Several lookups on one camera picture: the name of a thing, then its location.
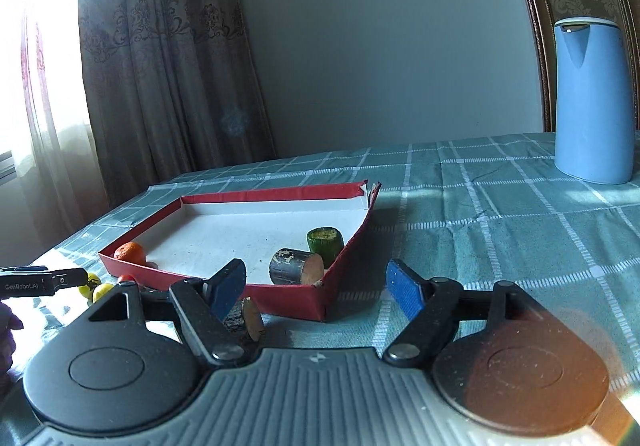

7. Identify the sheer white curtain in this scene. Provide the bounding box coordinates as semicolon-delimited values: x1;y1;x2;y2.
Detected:
0;0;108;267

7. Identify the teal checked tablecloth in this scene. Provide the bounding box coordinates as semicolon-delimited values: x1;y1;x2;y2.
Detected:
0;131;640;446

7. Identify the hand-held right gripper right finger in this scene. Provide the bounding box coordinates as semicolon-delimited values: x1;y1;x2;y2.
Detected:
382;258;548;369

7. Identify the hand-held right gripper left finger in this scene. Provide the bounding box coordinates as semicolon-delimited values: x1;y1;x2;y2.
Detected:
87;258;248;368

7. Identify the blue electric kettle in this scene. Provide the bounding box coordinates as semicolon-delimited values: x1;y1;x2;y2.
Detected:
552;17;636;185

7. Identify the red cardboard box tray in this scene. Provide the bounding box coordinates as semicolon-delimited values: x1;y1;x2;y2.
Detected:
98;181;383;323

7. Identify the orange mandarin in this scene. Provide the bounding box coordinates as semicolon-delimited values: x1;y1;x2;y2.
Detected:
114;242;147;264

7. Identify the brown patterned curtain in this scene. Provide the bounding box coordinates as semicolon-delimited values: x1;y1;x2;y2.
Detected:
77;0;276;212

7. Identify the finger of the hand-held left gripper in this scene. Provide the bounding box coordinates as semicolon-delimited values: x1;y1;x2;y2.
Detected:
0;265;87;299

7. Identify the dark sugarcane piece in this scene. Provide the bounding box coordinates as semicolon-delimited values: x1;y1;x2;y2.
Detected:
222;297;267;343
269;248;326;286

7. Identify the green cucumber piece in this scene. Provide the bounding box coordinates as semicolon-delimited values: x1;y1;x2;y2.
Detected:
306;226;345;268

